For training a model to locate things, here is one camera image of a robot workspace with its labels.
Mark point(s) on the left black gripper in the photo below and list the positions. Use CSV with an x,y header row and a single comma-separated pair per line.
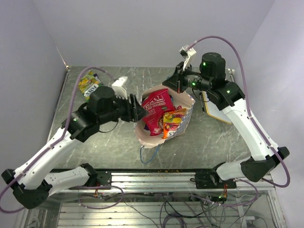
x,y
134,111

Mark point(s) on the aluminium frame rail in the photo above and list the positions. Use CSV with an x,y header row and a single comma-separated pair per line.
x,y
165,181

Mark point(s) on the pink chips bag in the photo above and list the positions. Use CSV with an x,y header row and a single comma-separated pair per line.
x,y
157,104

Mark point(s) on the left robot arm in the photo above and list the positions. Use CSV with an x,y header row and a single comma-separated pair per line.
x,y
33,182

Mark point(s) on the black marker pen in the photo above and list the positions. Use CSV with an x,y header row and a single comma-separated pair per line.
x,y
202,102

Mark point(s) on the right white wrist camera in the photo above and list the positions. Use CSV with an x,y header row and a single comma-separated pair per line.
x,y
188,54

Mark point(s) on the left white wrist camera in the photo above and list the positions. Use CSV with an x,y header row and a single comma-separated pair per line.
x,y
119,87

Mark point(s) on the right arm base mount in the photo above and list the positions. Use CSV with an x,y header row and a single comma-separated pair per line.
x,y
207,179

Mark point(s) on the yellow green candy bag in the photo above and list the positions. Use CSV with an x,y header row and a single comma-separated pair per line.
x,y
87,85

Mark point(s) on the checkered paper bag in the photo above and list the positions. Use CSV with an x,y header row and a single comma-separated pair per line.
x,y
151,144

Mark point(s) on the small whiteboard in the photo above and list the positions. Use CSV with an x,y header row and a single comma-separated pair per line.
x,y
212,110

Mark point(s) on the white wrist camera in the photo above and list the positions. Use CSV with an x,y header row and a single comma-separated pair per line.
x,y
119,87
188,54

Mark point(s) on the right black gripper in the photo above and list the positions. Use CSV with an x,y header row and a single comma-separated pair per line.
x,y
175,81

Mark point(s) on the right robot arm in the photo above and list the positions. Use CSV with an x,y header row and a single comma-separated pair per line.
x,y
229,99

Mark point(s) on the orange candy bag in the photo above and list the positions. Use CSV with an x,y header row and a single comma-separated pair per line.
x,y
172,121

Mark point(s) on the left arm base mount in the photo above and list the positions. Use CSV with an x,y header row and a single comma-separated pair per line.
x,y
104,179

